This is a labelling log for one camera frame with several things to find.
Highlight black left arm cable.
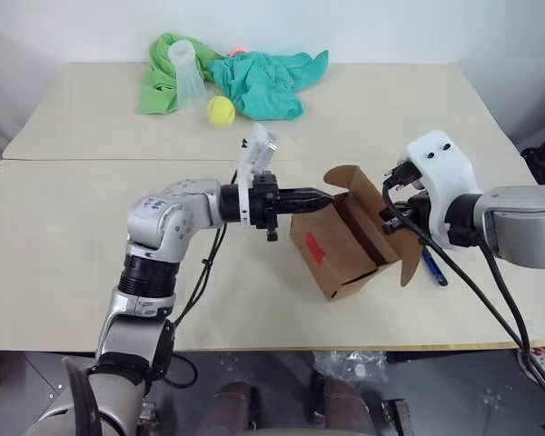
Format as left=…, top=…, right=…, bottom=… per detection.
left=165, top=167, right=240, bottom=390

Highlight light green cloth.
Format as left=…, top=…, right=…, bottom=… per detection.
left=136, top=31, right=226, bottom=116

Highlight yellow tennis ball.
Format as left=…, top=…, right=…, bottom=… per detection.
left=207, top=94, right=237, bottom=127

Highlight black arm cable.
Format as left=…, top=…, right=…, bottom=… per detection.
left=165, top=167, right=240, bottom=390
left=381, top=161, right=545, bottom=406

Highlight clear crumpled plastic bag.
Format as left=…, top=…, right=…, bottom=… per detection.
left=312, top=350, right=389, bottom=386

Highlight silver robot torso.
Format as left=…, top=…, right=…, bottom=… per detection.
left=26, top=357, right=152, bottom=436

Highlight dark brown rounded shape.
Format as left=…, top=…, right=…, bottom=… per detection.
left=319, top=376, right=374, bottom=436

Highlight blue pen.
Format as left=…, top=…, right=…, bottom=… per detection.
left=421, top=246, right=450, bottom=288

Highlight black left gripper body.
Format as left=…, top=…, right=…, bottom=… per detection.
left=248, top=173, right=283, bottom=243

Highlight clear plastic cup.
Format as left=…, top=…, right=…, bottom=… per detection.
left=167, top=39, right=209, bottom=111

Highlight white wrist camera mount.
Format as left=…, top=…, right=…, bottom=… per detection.
left=235, top=123, right=281, bottom=227
left=401, top=130, right=483, bottom=249

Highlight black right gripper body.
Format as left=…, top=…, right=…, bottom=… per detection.
left=381, top=193, right=433, bottom=235

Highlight dark metal bracket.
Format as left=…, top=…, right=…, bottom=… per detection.
left=381, top=398, right=413, bottom=436

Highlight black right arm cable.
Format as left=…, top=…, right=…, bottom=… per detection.
left=381, top=161, right=545, bottom=406

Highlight brown cardboard box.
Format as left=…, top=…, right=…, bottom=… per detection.
left=289, top=164, right=426, bottom=303

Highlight teal cloth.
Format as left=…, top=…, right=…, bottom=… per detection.
left=208, top=48, right=331, bottom=122

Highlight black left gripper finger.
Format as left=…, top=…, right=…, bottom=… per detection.
left=278, top=199, right=332, bottom=216
left=277, top=186, right=333, bottom=203

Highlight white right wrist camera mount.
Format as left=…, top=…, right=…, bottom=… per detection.
left=401, top=130, right=483, bottom=249

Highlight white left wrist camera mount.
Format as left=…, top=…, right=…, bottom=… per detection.
left=235, top=123, right=281, bottom=227

